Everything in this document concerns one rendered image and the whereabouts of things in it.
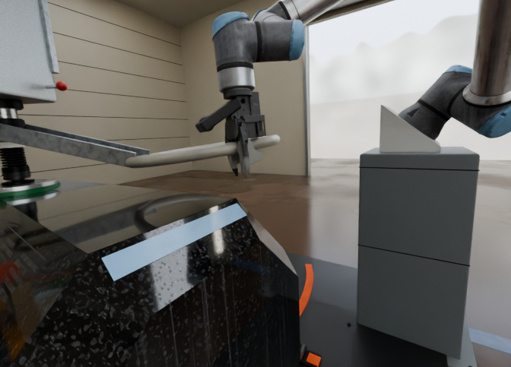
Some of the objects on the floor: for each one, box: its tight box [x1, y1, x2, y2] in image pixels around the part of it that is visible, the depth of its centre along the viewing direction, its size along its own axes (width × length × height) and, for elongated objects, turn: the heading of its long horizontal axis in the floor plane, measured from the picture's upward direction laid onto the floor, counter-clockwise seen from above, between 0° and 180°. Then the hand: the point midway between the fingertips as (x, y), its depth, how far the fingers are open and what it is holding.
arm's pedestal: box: [348, 147, 480, 367], centre depth 121 cm, size 50×50×85 cm
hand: (238, 172), depth 64 cm, fingers closed on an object, 5 cm apart
